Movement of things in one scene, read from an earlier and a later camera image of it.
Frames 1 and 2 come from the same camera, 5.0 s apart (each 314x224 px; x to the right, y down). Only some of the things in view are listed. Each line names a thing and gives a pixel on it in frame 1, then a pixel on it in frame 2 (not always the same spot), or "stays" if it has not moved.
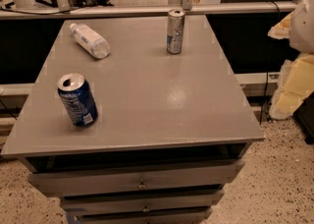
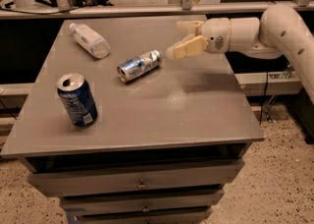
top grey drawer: (118, 180) stays
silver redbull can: (176, 30) -> (138, 65)
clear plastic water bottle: (90, 40) stays
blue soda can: (78, 99) stays
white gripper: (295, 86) -> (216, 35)
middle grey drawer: (143, 200) stays
